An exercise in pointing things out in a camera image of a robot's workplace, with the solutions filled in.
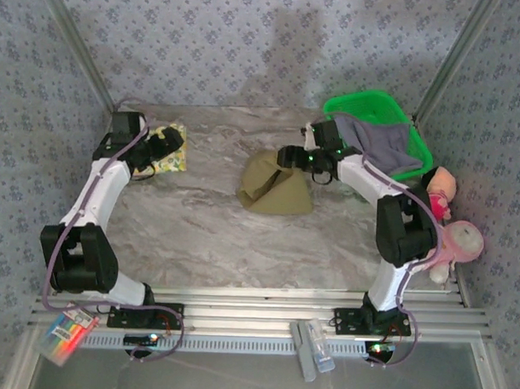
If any aluminium rail frame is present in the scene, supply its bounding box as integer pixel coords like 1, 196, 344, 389
27, 278, 496, 345

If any rainbow marker pack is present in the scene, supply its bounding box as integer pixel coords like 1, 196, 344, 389
34, 299, 101, 369

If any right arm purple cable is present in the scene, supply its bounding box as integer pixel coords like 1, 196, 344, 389
325, 145, 448, 372

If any grey plastic clamp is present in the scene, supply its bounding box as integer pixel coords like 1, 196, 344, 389
287, 319, 318, 383

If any circuit board with lights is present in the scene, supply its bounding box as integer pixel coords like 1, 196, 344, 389
123, 333, 160, 346
364, 340, 398, 355

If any green plastic basket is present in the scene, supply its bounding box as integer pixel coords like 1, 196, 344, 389
319, 89, 435, 183

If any olive skirt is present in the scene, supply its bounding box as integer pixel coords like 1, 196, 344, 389
236, 148, 316, 218

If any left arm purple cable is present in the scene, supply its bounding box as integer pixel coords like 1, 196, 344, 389
40, 93, 192, 366

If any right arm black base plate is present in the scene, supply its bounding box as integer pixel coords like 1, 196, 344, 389
332, 306, 413, 339

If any green yellow leaf print skirt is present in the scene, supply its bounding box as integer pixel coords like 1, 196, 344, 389
134, 122, 190, 176

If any grey slotted cable duct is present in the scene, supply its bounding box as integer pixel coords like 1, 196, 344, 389
79, 329, 395, 362

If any white plush in pink outfit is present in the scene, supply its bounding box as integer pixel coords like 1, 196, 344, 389
425, 219, 487, 285

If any doll in pink striped shirt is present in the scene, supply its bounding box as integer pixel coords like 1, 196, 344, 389
420, 165, 459, 223

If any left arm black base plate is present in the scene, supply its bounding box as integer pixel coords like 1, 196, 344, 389
105, 299, 185, 332

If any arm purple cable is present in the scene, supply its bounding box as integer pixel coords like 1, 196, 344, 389
40, 93, 192, 366
325, 145, 448, 372

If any aluminium corner post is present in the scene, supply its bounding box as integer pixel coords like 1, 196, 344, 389
412, 0, 504, 127
32, 0, 123, 116

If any grey purple skirt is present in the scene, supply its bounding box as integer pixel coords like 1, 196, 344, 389
330, 113, 426, 178

